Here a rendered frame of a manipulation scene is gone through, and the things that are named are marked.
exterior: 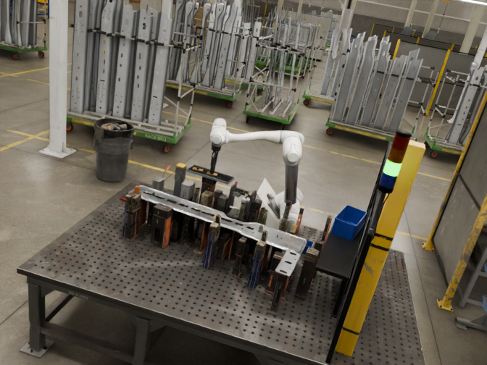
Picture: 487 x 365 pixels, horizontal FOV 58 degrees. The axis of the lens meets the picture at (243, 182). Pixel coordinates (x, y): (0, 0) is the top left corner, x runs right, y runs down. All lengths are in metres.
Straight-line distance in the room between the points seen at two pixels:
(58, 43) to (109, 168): 1.71
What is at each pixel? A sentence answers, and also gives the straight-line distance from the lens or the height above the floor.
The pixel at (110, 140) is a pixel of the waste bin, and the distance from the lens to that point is 5.67.
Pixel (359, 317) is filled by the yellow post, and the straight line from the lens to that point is 2.67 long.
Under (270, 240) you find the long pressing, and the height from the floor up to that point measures 1.00.
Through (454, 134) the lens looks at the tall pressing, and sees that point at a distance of 10.49.
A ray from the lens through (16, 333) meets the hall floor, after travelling 3.75.
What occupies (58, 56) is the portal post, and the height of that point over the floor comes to 1.36.
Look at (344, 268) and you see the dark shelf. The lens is 2.94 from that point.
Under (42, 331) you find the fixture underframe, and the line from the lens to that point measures 3.45.
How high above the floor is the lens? 2.52
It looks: 23 degrees down
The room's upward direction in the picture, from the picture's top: 11 degrees clockwise
